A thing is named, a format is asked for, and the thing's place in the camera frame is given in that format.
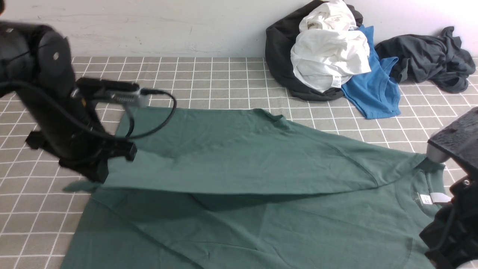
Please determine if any white crumpled shirt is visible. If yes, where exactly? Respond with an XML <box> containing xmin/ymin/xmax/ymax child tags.
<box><xmin>291</xmin><ymin>0</ymin><xmax>371</xmax><ymax>93</ymax></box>

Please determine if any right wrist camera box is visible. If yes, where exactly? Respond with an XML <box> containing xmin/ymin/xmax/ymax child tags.
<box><xmin>426</xmin><ymin>107</ymin><xmax>478</xmax><ymax>175</ymax></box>

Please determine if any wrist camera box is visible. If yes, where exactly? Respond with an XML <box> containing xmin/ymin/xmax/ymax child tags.
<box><xmin>71</xmin><ymin>78</ymin><xmax>149</xmax><ymax>108</ymax></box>
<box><xmin>426</xmin><ymin>107</ymin><xmax>478</xmax><ymax>175</ymax></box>

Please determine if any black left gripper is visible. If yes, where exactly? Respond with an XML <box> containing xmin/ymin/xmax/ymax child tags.
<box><xmin>15</xmin><ymin>28</ymin><xmax>137</xmax><ymax>183</ymax></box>

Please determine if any dark grey crumpled garment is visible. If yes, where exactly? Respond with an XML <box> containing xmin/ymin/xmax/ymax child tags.
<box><xmin>375</xmin><ymin>26</ymin><xmax>476</xmax><ymax>94</ymax></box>

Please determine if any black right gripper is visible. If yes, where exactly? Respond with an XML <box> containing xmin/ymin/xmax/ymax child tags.
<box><xmin>419</xmin><ymin>176</ymin><xmax>478</xmax><ymax>269</ymax></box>

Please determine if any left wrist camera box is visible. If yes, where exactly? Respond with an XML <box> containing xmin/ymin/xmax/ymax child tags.
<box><xmin>71</xmin><ymin>78</ymin><xmax>149</xmax><ymax>108</ymax></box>

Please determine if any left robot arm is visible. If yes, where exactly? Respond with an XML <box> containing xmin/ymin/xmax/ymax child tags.
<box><xmin>0</xmin><ymin>21</ymin><xmax>139</xmax><ymax>183</ymax></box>

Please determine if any black garment under white shirt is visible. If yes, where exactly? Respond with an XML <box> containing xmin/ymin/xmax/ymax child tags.
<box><xmin>265</xmin><ymin>0</ymin><xmax>363</xmax><ymax>102</ymax></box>

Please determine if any green long-sleeved shirt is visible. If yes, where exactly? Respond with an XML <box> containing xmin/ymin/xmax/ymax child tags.
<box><xmin>61</xmin><ymin>109</ymin><xmax>444</xmax><ymax>269</ymax></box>

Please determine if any blue t-shirt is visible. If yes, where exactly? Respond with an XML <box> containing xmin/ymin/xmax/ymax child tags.
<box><xmin>341</xmin><ymin>25</ymin><xmax>401</xmax><ymax>120</ymax></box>

